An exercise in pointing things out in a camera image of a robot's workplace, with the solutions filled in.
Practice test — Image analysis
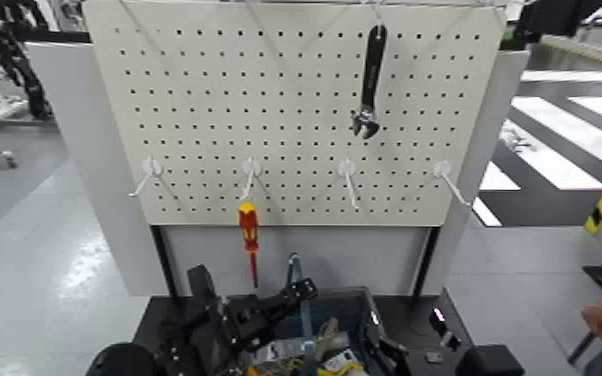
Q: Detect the black monitor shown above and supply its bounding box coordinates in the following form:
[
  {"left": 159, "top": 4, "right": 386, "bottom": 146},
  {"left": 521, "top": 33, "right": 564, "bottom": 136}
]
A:
[{"left": 500, "top": 0, "right": 602, "bottom": 52}]

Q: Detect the white labelled packet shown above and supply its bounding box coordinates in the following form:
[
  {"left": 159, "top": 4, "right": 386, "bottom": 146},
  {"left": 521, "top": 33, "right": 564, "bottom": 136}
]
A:
[{"left": 321, "top": 348, "right": 361, "bottom": 374}]

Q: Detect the black background robot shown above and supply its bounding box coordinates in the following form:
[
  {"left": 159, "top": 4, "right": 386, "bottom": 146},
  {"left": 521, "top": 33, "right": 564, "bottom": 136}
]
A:
[{"left": 0, "top": 0, "right": 53, "bottom": 121}]

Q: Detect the black stick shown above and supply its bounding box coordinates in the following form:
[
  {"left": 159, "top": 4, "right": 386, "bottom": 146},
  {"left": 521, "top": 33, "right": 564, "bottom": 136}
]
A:
[{"left": 566, "top": 330, "right": 599, "bottom": 367}]

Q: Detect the beige perforated pegboard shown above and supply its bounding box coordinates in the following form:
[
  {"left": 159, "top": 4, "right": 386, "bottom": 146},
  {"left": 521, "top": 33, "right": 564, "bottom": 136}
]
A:
[{"left": 81, "top": 0, "right": 507, "bottom": 228}]

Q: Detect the black device with red light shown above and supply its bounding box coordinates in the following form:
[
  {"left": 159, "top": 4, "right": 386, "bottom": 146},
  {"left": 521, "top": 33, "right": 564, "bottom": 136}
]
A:
[{"left": 428, "top": 306, "right": 462, "bottom": 353}]

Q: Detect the yellow tool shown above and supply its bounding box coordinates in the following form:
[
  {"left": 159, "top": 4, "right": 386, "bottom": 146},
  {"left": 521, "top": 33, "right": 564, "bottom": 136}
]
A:
[{"left": 245, "top": 363, "right": 369, "bottom": 376}]

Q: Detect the black adjustable wrench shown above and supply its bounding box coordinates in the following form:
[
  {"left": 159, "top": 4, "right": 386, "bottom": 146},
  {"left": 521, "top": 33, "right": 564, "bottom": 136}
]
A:
[{"left": 351, "top": 23, "right": 389, "bottom": 140}]

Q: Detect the white pegboard hook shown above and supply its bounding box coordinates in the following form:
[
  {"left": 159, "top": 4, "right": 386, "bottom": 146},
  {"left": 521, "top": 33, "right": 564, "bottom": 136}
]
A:
[
  {"left": 238, "top": 157, "right": 263, "bottom": 202},
  {"left": 433, "top": 159, "right": 472, "bottom": 207},
  {"left": 128, "top": 156, "right": 165, "bottom": 199},
  {"left": 336, "top": 158, "right": 360, "bottom": 210}
]

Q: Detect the grey white box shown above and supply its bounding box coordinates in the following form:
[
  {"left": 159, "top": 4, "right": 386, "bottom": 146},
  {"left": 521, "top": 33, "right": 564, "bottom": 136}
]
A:
[{"left": 256, "top": 338, "right": 307, "bottom": 367}]

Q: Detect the dark blue plastic crate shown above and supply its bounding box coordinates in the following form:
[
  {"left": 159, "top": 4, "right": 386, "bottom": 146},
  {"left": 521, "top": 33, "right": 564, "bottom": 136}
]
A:
[{"left": 250, "top": 286, "right": 414, "bottom": 376}]

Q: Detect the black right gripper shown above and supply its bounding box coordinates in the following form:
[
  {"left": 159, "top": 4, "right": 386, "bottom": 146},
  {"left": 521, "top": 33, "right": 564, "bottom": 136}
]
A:
[{"left": 366, "top": 335, "right": 412, "bottom": 376}]

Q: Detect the red yellow screwdriver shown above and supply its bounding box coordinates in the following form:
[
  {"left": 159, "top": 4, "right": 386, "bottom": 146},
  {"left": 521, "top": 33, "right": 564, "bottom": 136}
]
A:
[{"left": 237, "top": 201, "right": 260, "bottom": 289}]

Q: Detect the tan wooden tool handle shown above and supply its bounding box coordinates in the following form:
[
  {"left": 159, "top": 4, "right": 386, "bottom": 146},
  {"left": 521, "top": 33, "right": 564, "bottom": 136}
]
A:
[{"left": 314, "top": 316, "right": 341, "bottom": 363}]

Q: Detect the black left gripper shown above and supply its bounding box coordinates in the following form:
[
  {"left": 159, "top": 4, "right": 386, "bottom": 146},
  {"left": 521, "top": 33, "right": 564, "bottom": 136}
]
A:
[{"left": 195, "top": 277, "right": 320, "bottom": 363}]

